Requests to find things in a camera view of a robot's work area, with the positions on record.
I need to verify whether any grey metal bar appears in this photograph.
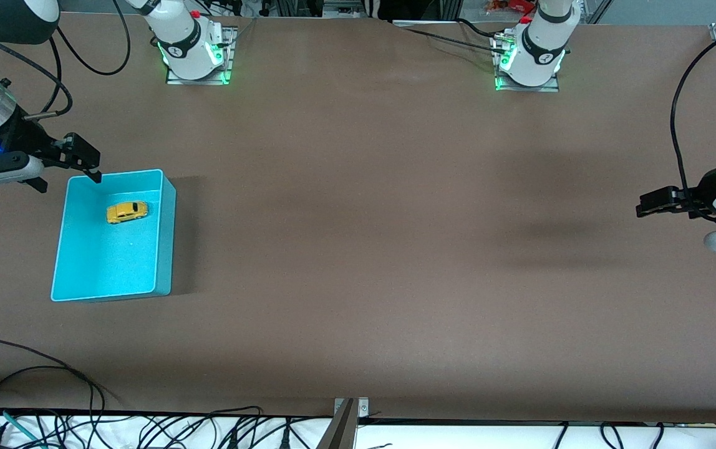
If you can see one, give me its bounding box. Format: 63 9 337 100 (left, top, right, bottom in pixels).
316 399 359 449

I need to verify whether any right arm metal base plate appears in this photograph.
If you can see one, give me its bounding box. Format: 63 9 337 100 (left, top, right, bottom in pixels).
166 26 235 86

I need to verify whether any black cable with plug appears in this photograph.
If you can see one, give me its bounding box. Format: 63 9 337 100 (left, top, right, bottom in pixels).
233 408 334 449

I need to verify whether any turquoise plastic bin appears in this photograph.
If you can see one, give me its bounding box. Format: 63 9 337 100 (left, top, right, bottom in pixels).
50 168 177 303

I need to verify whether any silver metal box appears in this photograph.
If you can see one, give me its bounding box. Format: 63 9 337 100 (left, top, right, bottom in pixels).
322 0 365 18

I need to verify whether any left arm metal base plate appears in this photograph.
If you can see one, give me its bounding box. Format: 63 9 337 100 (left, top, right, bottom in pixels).
494 34 560 93

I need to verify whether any black cable to arm base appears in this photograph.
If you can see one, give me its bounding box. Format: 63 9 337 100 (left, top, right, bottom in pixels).
403 25 503 56
455 17 508 39

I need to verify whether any silver bracket plate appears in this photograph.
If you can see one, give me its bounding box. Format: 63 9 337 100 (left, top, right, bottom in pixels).
333 397 370 417

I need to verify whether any yellow beetle toy car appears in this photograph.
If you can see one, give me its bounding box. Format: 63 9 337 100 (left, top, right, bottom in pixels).
106 201 149 225

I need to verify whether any white lower shelf surface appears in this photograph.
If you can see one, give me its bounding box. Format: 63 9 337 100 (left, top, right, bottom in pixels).
0 413 716 449

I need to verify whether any red orange package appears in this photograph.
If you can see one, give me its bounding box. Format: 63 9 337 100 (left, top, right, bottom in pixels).
485 0 536 14

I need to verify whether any long black looped cable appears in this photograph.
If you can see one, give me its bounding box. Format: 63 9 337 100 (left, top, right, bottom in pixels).
0 339 107 431
0 365 95 437

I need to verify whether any brown table cover mat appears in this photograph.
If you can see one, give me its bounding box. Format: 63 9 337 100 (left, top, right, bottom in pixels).
0 11 716 426

